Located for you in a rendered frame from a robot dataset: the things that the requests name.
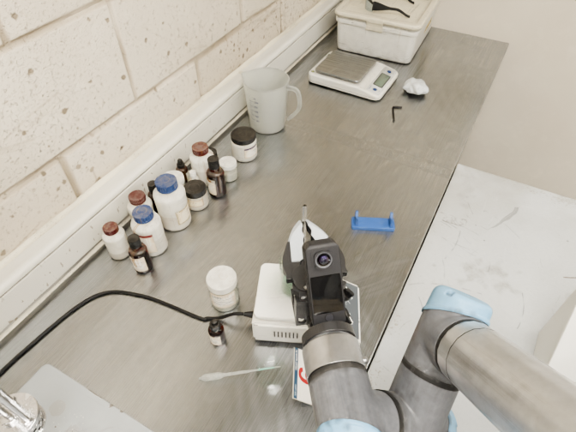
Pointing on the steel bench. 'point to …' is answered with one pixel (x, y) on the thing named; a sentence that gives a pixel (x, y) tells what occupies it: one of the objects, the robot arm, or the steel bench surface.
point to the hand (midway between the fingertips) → (304, 224)
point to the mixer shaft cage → (21, 413)
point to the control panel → (353, 308)
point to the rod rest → (373, 223)
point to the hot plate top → (272, 297)
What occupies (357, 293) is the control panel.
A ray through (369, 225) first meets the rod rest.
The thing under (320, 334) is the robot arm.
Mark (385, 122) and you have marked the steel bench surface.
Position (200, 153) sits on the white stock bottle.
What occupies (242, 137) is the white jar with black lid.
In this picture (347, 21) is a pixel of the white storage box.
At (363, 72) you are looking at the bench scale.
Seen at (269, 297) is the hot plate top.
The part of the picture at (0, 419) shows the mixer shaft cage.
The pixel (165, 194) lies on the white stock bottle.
